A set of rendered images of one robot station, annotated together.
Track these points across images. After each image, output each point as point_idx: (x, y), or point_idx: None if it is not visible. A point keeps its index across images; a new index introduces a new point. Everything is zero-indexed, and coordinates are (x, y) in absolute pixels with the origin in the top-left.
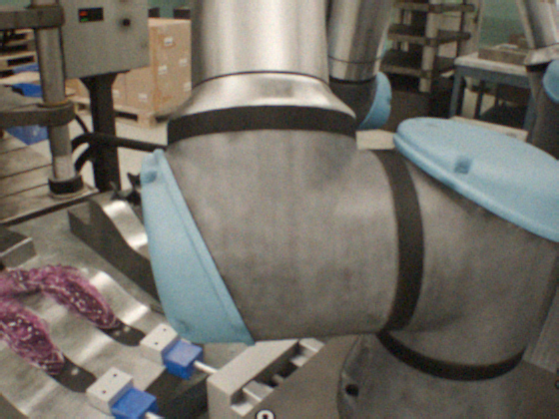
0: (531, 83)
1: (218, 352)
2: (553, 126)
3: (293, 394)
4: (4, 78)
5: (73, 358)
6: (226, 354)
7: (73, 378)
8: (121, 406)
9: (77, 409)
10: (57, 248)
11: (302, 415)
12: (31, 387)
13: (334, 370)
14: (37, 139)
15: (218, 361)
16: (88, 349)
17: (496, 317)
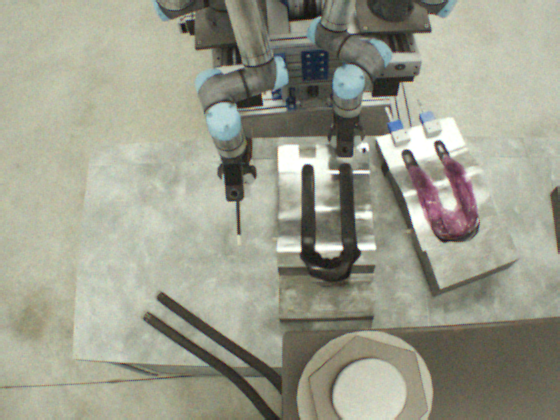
0: (188, 8)
1: (368, 143)
2: None
3: (415, 25)
4: None
5: (437, 158)
6: (365, 140)
7: (441, 152)
8: (433, 118)
9: (446, 133)
10: (392, 301)
11: (418, 20)
12: (459, 153)
13: (400, 23)
14: None
15: (372, 139)
16: (429, 160)
17: None
